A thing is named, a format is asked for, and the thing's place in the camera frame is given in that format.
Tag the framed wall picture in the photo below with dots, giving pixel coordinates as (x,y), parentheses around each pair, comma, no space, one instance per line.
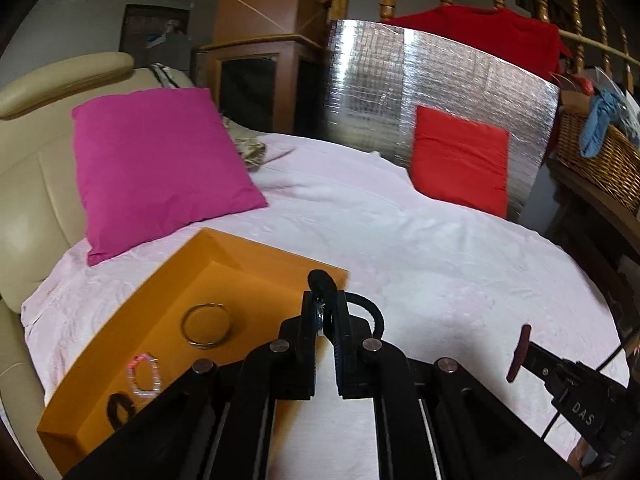
(150,25)

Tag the blue cloth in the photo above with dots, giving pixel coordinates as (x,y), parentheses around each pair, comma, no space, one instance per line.
(597,120)

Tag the orange cardboard box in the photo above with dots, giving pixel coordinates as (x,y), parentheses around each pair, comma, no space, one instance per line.
(150,305)

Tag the wooden cabinet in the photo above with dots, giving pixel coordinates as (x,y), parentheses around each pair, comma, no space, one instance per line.
(260,0)

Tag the red pillow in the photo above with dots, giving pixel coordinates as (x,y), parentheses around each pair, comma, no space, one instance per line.
(460,160)

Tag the gold bangle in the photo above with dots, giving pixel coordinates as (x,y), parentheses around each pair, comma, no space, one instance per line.
(200,343)

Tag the wicker basket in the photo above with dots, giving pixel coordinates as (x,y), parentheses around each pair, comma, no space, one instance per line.
(600,165)

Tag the pink pillow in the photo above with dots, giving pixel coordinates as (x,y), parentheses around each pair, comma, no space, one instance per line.
(160,160)

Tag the striped cloth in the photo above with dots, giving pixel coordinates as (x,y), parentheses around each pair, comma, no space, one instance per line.
(165,75)

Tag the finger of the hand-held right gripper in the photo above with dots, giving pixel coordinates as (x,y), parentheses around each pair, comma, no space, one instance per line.
(542,360)

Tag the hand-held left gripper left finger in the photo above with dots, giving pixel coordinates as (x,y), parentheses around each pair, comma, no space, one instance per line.
(305,355)

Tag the patterned cloth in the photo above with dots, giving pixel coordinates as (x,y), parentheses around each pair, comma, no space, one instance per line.
(247,150)

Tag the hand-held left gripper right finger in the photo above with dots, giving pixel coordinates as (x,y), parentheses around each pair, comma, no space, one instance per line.
(347,355)

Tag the wooden shelf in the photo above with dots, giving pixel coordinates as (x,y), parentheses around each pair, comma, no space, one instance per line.
(600,215)

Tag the beige leather sofa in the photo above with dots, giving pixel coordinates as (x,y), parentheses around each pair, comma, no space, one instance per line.
(35,160)

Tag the red shirt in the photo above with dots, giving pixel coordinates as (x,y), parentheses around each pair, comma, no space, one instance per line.
(490,35)

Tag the silver foil panel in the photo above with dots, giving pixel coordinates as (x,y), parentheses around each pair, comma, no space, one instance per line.
(370,85)

